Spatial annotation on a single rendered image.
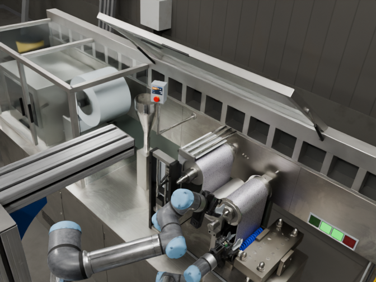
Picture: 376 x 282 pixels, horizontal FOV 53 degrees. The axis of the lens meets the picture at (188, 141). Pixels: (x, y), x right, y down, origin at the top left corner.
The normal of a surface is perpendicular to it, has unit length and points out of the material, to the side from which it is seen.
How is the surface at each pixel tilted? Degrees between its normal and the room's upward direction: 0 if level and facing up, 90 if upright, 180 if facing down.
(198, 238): 0
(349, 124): 90
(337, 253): 0
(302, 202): 90
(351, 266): 0
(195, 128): 90
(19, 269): 90
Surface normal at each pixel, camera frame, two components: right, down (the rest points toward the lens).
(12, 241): 0.70, 0.44
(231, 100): -0.69, 0.37
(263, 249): 0.07, -0.83
